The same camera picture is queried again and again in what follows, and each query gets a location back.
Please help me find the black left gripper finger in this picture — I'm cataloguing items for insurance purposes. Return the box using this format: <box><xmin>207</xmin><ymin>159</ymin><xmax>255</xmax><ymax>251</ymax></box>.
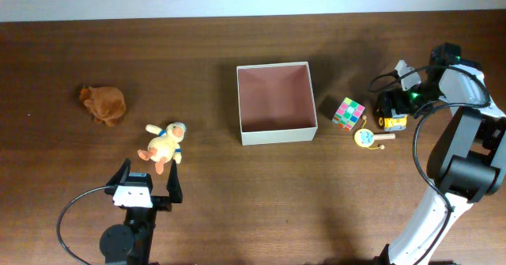
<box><xmin>166</xmin><ymin>161</ymin><xmax>183</xmax><ymax>203</ymax></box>
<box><xmin>106</xmin><ymin>158</ymin><xmax>131</xmax><ymax>187</ymax></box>

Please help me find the yellow wooden rattle drum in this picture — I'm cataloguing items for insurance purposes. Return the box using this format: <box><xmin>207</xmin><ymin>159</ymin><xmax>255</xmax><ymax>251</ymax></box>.
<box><xmin>353</xmin><ymin>115</ymin><xmax>396</xmax><ymax>150</ymax></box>

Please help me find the multicoloured puzzle cube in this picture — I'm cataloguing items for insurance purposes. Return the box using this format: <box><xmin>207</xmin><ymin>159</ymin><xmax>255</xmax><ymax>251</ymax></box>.
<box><xmin>332</xmin><ymin>97</ymin><xmax>365</xmax><ymax>131</ymax></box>

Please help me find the yellow grey toy truck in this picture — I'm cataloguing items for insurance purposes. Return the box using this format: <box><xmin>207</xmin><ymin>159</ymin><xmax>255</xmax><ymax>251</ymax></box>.
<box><xmin>378</xmin><ymin>115</ymin><xmax>407</xmax><ymax>132</ymax></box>

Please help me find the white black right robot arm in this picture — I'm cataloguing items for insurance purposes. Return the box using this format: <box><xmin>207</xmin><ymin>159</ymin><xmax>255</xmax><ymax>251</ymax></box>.
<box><xmin>368</xmin><ymin>43</ymin><xmax>505</xmax><ymax>265</ymax></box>

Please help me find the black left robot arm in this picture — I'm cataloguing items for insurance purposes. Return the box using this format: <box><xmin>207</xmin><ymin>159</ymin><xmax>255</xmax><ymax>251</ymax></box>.
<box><xmin>99</xmin><ymin>159</ymin><xmax>183</xmax><ymax>265</ymax></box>

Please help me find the yellow plush duck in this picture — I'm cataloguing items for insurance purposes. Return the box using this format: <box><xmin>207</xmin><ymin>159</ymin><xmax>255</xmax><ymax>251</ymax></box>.
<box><xmin>138</xmin><ymin>122</ymin><xmax>187</xmax><ymax>175</ymax></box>

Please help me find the brown plush toy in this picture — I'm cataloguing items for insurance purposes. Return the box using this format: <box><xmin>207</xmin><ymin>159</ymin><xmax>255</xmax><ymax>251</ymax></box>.
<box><xmin>78</xmin><ymin>86</ymin><xmax>127</xmax><ymax>127</ymax></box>

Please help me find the white cardboard box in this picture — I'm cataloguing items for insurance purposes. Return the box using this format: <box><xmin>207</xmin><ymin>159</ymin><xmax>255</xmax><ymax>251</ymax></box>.
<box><xmin>236</xmin><ymin>62</ymin><xmax>318</xmax><ymax>146</ymax></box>

